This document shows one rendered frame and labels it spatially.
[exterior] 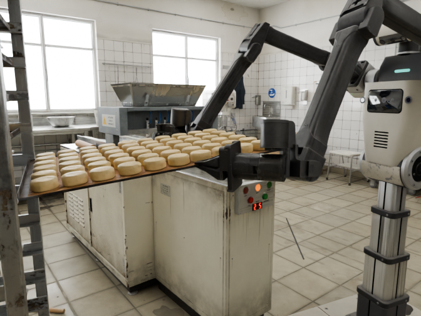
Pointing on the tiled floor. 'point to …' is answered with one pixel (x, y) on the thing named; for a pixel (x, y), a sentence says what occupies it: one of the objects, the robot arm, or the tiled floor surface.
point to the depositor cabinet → (116, 227)
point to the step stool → (345, 163)
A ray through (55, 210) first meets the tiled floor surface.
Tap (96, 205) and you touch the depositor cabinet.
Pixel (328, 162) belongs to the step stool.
